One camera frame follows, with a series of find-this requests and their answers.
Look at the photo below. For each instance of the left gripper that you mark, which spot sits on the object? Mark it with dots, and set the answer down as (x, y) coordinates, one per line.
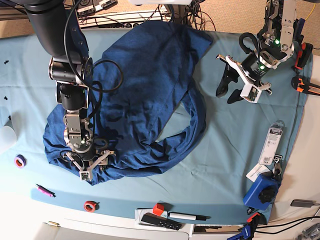
(255, 70)

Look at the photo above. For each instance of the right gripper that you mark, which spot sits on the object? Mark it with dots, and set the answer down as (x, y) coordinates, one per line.
(86, 152)

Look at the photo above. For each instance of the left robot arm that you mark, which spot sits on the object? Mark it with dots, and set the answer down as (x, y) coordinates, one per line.
(273, 45)

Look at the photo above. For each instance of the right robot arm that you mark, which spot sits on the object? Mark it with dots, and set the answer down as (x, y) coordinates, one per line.
(70, 66)

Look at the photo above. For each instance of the red tape roll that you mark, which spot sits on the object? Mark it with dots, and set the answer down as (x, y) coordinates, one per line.
(91, 206)

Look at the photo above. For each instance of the pink marker pen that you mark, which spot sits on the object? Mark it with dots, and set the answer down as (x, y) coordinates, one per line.
(45, 191)

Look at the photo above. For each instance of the grey packaged tool card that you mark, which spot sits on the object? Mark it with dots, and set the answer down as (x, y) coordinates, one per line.
(271, 143)

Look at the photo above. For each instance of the purple tape roll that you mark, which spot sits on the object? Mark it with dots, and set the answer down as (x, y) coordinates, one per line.
(20, 161)

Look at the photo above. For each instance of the orange black clamp lower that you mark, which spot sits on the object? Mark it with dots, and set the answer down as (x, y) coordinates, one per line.
(303, 86)

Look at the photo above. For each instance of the orange black clamp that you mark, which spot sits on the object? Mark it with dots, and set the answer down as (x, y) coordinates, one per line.
(304, 52)
(303, 86)

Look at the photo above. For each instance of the orange black clamp upper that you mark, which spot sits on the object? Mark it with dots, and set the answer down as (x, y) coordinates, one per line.
(304, 52)

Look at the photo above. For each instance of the teal table cloth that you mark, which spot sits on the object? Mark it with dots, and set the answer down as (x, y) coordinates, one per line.
(210, 181)

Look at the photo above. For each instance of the white paper tag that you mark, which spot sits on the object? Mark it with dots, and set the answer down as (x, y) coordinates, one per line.
(258, 169)

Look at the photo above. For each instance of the red cube block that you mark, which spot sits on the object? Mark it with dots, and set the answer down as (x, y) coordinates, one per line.
(158, 209)

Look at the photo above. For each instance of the black remote control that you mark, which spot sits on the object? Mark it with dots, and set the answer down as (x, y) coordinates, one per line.
(159, 221)

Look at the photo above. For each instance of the silver carabiner keys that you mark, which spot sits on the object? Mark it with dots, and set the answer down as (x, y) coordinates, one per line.
(277, 167)

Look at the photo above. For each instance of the white black marker pen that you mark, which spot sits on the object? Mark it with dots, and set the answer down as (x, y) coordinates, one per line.
(190, 217)

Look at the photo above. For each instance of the blue box black knob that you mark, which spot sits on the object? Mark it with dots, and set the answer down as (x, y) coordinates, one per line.
(262, 192)

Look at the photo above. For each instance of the orange clamp bottom edge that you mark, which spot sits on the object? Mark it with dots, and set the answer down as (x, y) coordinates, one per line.
(252, 217)

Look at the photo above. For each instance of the grey phone on table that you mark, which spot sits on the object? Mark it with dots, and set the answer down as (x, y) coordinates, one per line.
(302, 203)

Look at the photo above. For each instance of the blue clamp bottom edge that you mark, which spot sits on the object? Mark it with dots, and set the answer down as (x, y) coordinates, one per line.
(246, 233)

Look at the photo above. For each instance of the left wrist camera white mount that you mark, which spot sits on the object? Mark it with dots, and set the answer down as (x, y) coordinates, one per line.
(252, 90)

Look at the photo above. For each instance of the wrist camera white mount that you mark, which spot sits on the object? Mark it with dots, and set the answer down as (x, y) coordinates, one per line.
(86, 167)
(252, 90)

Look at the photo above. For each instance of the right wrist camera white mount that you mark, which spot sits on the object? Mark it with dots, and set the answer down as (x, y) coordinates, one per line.
(86, 167)

